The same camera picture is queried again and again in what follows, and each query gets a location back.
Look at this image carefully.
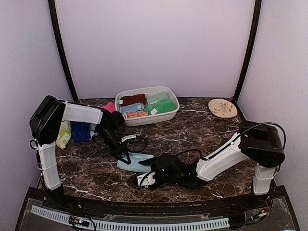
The black left frame post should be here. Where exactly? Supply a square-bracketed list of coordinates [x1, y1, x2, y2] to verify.
[48, 0, 79, 102]

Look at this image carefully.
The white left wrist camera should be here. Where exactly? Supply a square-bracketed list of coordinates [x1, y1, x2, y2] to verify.
[121, 134, 143, 144]

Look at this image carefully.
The black right frame post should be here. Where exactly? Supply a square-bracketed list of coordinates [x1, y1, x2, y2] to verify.
[232, 0, 262, 104]

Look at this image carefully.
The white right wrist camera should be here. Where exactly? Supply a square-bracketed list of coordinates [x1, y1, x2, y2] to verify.
[130, 171, 156, 189]

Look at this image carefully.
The large light blue towel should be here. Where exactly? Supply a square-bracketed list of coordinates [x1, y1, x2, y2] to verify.
[117, 152, 154, 173]

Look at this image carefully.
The white slotted cable duct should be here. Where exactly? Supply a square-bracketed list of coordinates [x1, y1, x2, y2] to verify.
[30, 205, 230, 231]

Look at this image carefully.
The rolled maroon towel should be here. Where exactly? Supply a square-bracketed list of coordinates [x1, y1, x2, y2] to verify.
[120, 94, 146, 106]

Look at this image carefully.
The rolled light blue towel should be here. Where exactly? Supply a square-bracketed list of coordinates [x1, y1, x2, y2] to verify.
[119, 103, 145, 114]

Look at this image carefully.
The dark blue towel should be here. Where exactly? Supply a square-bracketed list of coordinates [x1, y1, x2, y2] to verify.
[70, 122, 91, 143]

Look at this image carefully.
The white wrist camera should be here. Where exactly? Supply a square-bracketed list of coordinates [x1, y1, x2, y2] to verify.
[130, 171, 156, 189]
[121, 134, 143, 144]

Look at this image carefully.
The white plastic basin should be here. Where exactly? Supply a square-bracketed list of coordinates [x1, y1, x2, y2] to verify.
[115, 86, 180, 127]

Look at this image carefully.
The small pale blue cloth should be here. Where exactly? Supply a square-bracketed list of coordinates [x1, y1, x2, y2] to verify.
[89, 124, 99, 138]

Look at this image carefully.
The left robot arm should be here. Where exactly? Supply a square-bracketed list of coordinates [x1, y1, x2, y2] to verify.
[29, 95, 131, 191]

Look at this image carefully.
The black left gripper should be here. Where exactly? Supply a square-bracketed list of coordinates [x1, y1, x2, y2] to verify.
[97, 126, 130, 165]

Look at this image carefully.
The pink towel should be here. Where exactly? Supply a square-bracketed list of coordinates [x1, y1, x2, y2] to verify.
[101, 102, 116, 113]

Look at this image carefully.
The black front table rail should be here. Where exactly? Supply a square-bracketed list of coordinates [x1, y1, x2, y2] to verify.
[24, 185, 289, 219]

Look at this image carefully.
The rolled pale green towel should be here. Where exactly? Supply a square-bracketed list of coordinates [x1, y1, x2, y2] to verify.
[146, 91, 170, 105]

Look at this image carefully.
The rolled orange patterned towel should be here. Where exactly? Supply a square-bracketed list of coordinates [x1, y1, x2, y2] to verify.
[122, 111, 149, 119]

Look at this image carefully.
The black frame post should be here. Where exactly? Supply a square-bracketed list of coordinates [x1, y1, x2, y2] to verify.
[232, 0, 262, 104]
[48, 0, 79, 102]

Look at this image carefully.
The yellow lemon print cloth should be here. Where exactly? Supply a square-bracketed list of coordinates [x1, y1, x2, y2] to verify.
[56, 121, 71, 150]

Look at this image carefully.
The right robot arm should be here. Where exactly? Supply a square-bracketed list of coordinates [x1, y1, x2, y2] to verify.
[136, 120, 286, 209]

